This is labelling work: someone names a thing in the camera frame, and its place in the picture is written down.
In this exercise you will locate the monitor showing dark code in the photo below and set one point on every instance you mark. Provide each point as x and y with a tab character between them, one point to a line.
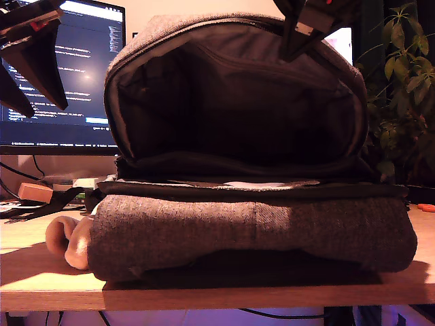
85	68

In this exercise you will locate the dark curtain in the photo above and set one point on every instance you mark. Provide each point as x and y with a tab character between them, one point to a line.
372	23

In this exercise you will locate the monitor showing camera views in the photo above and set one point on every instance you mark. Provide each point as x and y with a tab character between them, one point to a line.
343	44

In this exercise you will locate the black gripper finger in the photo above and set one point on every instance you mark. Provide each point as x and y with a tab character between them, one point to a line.
13	95
292	30
314	42
40	64

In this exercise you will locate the green potted plant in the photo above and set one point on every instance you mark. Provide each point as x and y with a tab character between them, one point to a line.
404	85

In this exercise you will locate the white and green box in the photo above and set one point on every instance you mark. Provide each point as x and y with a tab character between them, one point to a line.
85	182

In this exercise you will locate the tan wooden block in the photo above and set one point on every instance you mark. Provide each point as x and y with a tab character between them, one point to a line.
34	193

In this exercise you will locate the grey fabric backpack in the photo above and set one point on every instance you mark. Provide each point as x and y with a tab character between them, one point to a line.
238	220

